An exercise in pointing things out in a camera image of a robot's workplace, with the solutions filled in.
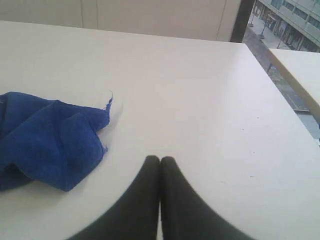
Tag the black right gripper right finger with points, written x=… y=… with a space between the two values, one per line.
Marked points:
x=184 y=214

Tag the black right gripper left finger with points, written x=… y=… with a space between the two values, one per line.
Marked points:
x=135 y=215

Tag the blue terry towel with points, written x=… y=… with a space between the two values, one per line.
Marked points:
x=49 y=141

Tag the white neighbouring table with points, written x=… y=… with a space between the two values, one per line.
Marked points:
x=301 y=69

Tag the black window frame post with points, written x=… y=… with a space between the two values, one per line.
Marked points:
x=241 y=21

